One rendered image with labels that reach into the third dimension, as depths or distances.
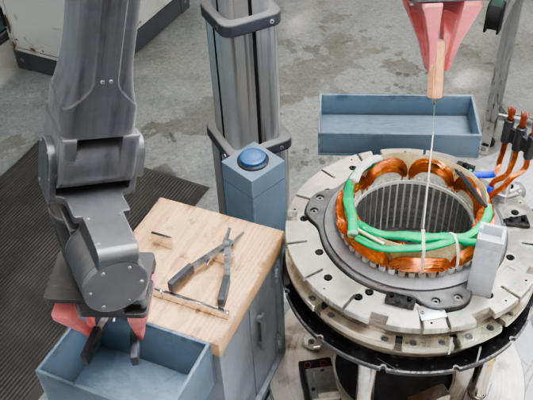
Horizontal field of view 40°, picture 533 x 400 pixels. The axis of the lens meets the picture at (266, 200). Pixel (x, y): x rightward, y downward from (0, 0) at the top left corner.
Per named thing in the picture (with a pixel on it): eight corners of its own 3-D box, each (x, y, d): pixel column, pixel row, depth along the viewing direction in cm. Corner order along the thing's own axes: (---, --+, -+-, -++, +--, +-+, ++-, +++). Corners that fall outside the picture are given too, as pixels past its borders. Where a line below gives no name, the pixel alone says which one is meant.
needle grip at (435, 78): (445, 98, 78) (448, 40, 76) (429, 98, 78) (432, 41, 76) (439, 94, 80) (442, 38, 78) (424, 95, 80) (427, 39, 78)
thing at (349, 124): (450, 221, 139) (473, 94, 120) (457, 263, 131) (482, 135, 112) (318, 217, 141) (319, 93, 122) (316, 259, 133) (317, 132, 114)
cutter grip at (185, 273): (172, 293, 89) (170, 284, 88) (167, 290, 90) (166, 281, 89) (195, 273, 92) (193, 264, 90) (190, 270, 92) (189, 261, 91)
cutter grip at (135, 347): (139, 365, 79) (137, 356, 78) (132, 366, 79) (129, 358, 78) (139, 334, 82) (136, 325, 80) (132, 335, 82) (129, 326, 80)
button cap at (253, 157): (270, 159, 114) (270, 154, 114) (252, 171, 112) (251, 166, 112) (253, 148, 116) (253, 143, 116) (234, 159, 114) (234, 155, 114)
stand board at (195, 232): (220, 358, 87) (219, 345, 85) (84, 311, 93) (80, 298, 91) (285, 243, 100) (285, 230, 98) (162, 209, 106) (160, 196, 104)
